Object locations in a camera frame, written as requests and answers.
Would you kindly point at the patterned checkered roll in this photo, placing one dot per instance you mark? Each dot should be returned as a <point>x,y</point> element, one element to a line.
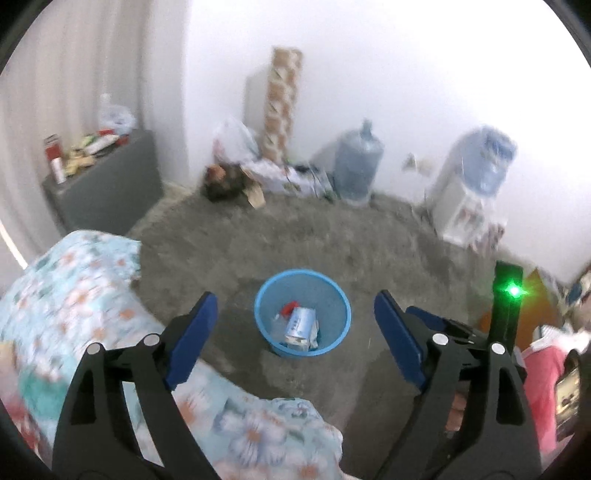
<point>279,106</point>

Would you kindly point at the pink cloth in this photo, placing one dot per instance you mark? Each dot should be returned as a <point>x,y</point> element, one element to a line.
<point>540,383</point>

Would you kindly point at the white water dispenser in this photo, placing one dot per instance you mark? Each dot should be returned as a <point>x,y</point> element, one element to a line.
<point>455,212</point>

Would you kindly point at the orange cardboard box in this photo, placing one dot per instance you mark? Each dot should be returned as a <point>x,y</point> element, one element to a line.
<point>538,318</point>

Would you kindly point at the translucent knotted plastic bag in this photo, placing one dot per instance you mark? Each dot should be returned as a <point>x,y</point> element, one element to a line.
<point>115,115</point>

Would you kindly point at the blue white packet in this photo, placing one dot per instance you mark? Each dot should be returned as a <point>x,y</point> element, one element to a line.
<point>300,325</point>

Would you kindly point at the white printed cloth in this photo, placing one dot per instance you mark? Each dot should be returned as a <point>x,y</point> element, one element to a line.
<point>272,177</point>

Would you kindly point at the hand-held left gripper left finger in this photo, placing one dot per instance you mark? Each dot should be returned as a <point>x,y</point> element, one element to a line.
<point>194,337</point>

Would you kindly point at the red candle jar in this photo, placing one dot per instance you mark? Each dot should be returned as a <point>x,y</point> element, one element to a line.
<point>52,145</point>

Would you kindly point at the small clear plastic bag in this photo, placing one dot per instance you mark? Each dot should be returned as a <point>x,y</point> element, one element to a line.
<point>487,237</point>

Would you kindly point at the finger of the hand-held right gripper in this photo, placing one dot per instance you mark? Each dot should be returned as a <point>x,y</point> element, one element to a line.
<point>431,321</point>

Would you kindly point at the blue plastic mesh basket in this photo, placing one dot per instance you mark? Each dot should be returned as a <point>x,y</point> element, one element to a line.
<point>328,300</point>

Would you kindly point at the brown paper piece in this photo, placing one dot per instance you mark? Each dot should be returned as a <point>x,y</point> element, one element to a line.
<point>254,196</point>

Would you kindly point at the small white bottle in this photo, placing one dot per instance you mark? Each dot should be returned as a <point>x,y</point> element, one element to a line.
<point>58,170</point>

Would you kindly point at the red patterned wrapper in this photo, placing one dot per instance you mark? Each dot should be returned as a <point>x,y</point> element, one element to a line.
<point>291,307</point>

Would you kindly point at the pile of snack packets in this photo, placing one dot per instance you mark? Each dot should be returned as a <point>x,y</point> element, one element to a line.
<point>87,150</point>

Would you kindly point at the white curtain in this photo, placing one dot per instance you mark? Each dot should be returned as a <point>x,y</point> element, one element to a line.
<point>69,69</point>

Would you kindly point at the white plastic shopping bag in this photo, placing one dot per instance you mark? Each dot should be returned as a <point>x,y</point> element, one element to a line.
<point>233,141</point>

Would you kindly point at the floral blue blanket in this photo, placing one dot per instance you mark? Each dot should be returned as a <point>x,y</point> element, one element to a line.
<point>69,286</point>

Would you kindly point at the grey cabinet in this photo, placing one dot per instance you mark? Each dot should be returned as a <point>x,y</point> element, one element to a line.
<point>106,189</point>

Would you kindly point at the blue water jug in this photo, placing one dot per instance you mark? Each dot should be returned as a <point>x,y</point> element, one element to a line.
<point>358,161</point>

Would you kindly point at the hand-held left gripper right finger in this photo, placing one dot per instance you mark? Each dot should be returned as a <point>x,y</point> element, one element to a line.
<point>397,341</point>

